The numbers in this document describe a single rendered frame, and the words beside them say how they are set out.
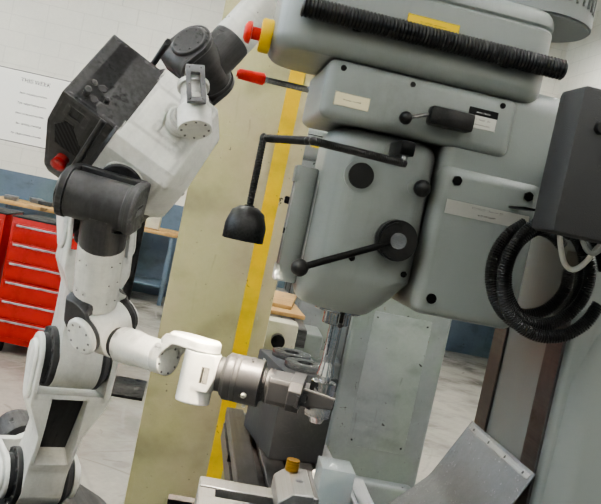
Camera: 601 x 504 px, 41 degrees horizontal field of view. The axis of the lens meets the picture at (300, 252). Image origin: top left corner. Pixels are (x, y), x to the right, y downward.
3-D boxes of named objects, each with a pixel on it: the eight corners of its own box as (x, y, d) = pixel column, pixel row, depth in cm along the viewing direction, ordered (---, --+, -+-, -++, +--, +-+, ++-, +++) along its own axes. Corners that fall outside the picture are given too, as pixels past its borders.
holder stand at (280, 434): (267, 459, 166) (286, 366, 165) (242, 425, 187) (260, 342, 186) (320, 464, 170) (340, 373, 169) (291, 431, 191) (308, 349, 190)
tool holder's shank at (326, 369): (328, 384, 146) (341, 324, 145) (313, 379, 147) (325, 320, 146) (334, 382, 148) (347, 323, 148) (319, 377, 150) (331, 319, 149)
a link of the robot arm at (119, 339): (144, 383, 153) (76, 359, 164) (180, 360, 161) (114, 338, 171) (137, 333, 149) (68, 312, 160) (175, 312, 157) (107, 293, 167)
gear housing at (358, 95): (318, 115, 131) (331, 55, 131) (299, 126, 155) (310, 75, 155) (508, 158, 136) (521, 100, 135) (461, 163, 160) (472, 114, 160)
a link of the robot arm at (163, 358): (208, 342, 145) (154, 326, 153) (197, 390, 145) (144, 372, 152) (229, 344, 151) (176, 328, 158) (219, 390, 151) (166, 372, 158)
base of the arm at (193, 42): (144, 61, 170) (184, 71, 164) (178, 18, 174) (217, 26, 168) (175, 107, 182) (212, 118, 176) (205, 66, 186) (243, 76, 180)
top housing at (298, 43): (275, 40, 129) (295, -59, 128) (262, 65, 154) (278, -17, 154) (545, 105, 135) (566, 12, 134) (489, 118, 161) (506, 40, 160)
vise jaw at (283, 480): (274, 517, 118) (280, 491, 117) (270, 487, 130) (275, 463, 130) (314, 524, 118) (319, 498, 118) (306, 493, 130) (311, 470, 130)
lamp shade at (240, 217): (215, 234, 140) (222, 199, 140) (251, 240, 144) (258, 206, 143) (232, 239, 134) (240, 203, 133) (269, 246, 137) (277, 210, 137)
